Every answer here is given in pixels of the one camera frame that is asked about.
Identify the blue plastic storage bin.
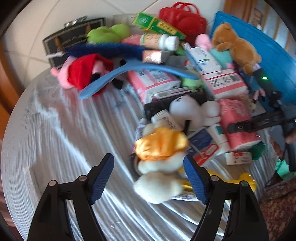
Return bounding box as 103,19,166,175
210,11,295,104

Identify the green medicine box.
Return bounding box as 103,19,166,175
132,12,186,40

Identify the brown teddy bear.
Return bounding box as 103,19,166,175
212,23,261,75

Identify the green bottle cap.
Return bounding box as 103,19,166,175
248,141,266,161

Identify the red white striped box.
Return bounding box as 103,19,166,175
201,69,249,99

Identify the white bottle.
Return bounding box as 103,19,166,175
140,33,180,51

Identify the dark blue fuzzy brush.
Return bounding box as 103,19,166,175
64,43,146,60

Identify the yellow plastic toy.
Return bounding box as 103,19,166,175
178,166,258,201

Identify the green plush toy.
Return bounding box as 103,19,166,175
86,24,130,44

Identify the pink tissue pack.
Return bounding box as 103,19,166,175
219,98,260,152

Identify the black gift box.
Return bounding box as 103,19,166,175
43,16,105,55

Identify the white blue medicine box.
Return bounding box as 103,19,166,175
182,43,222,75

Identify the red toy suitcase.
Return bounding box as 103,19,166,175
159,2,207,45

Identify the pink tissue pack barcode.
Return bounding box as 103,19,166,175
127,69,181,104

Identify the pink pig plush red dress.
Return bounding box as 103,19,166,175
51,54,114,91

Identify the blue red card box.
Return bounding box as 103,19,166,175
186,128,219,166

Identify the white plush toy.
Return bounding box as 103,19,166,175
169,95,221,132

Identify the striped tablecloth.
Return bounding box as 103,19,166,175
0,64,278,241

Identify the cream bear plush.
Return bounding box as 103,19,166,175
133,120,189,204

